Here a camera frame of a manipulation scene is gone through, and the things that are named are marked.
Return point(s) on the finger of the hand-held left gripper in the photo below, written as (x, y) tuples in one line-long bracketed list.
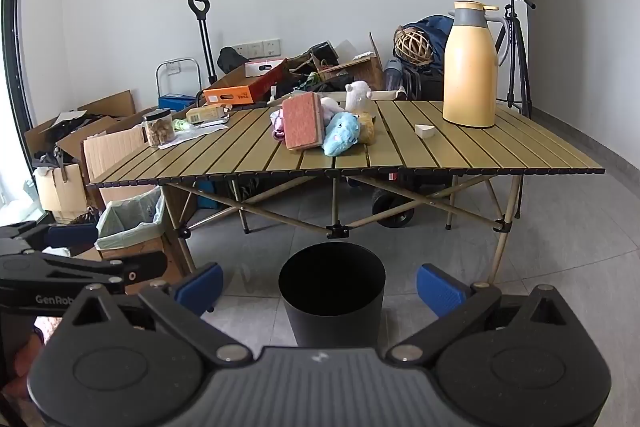
[(145, 267), (72, 235)]

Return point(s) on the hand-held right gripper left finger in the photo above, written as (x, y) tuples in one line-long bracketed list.
[(200, 288)]

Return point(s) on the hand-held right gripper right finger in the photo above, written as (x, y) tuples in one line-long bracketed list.
[(440, 288)]

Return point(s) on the black round waste bin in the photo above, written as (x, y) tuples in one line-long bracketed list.
[(332, 322)]

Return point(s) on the white foam wedge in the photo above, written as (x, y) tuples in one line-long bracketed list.
[(425, 132)]

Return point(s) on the blue plush toy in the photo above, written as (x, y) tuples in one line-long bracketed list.
[(340, 134)]

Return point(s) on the pink satin cloth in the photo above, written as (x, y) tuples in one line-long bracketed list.
[(277, 119)]

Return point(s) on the red scouring sponge block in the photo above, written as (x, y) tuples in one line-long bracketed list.
[(302, 122)]

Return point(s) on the white and yellow alpaca plush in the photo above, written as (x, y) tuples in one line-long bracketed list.
[(357, 97)]

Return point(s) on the pink fluffy clothing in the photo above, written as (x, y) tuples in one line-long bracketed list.
[(45, 329)]

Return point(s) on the white-sided cardboard box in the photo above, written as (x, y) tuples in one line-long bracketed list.
[(57, 189)]

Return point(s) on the cardboard box with green liner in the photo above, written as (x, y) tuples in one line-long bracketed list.
[(130, 212)]

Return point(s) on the black wagon wheel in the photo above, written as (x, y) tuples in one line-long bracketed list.
[(397, 217)]

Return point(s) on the blue plastic bin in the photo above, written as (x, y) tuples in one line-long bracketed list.
[(207, 199)]

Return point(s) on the flat cardboard box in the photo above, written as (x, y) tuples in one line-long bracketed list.
[(115, 152)]

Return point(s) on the large open cardboard box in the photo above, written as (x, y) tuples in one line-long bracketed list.
[(107, 104)]

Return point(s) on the olive folding slatted table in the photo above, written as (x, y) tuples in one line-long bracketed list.
[(450, 152)]

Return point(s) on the clear jar with snacks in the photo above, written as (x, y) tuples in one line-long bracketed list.
[(159, 129)]

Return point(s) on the white paper sheet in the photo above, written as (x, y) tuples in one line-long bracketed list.
[(190, 136)]

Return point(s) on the small green bottle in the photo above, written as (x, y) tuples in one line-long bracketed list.
[(180, 125)]

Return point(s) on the silver foil packet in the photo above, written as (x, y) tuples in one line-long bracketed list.
[(215, 122)]

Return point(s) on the beige carton box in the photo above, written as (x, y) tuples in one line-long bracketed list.
[(205, 113)]

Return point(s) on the blue box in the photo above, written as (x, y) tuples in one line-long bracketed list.
[(175, 103)]

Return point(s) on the orange cardboard box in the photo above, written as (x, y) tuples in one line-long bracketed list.
[(235, 96)]

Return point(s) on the chrome tube rack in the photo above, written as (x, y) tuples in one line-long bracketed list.
[(176, 60)]

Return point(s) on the yellow thermos jug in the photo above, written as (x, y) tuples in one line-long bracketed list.
[(470, 77)]

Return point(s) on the blue water bottle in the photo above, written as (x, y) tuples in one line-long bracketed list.
[(392, 74)]

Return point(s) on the black bag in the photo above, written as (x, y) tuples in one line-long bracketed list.
[(231, 59)]

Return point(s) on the dark clothes pile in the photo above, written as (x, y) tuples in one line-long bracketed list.
[(300, 84)]

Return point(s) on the open brown cardboard box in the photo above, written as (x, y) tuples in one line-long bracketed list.
[(357, 69)]

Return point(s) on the wicker ball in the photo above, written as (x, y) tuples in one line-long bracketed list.
[(412, 47)]

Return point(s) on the dark blue cloth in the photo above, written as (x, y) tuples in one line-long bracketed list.
[(437, 34)]

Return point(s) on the black tripod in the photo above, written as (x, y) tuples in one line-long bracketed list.
[(511, 19)]

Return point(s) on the black window frame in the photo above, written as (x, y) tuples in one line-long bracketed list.
[(11, 72)]

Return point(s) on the white wall socket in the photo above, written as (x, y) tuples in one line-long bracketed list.
[(172, 68), (256, 48), (272, 47), (241, 49)]

